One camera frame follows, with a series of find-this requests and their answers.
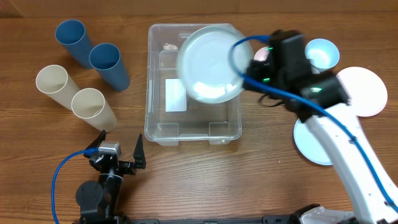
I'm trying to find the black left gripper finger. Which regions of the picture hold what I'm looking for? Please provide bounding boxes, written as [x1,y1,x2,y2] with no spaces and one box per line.
[86,130,106,149]
[133,134,146,169]

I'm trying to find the pink bowl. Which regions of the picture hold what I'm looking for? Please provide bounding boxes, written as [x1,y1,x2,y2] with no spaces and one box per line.
[254,47,269,62]

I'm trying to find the cream cup front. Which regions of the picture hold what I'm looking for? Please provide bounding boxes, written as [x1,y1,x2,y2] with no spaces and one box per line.
[72,88,118,132]

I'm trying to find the cream cup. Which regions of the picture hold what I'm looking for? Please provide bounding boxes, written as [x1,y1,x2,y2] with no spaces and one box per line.
[72,88,118,132]
[35,65,80,110]

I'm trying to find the light blue bowl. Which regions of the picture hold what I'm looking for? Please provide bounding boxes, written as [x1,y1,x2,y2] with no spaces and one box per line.
[305,39,340,72]

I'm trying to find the grey-green plate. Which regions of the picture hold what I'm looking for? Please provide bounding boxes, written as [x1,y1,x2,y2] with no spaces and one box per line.
[177,24,244,104]

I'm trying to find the light blue plate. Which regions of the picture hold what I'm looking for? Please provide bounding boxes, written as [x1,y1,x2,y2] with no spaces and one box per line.
[293,119,333,166]

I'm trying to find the pink plate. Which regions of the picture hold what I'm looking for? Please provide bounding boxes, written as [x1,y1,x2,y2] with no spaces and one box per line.
[336,67,388,117]

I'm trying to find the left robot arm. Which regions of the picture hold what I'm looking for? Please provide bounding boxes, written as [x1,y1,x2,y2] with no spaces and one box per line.
[75,131,146,224]

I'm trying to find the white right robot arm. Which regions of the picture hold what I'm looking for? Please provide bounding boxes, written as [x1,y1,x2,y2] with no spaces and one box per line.
[242,60,397,223]

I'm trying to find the clear plastic storage bin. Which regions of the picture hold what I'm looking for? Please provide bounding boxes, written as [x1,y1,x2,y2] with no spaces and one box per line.
[144,24,242,146]

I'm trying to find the cream cup rear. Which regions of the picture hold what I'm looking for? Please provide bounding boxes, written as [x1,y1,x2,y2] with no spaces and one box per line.
[35,65,80,110]

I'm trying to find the dark blue cup front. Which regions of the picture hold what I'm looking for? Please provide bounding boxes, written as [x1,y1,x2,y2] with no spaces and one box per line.
[89,43,130,91]

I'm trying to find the dark blue cup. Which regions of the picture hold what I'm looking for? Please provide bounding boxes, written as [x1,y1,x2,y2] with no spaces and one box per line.
[55,19,94,69]
[89,43,130,91]

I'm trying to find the dark blue cup rear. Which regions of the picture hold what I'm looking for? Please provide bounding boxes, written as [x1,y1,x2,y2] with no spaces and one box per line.
[55,19,94,69]

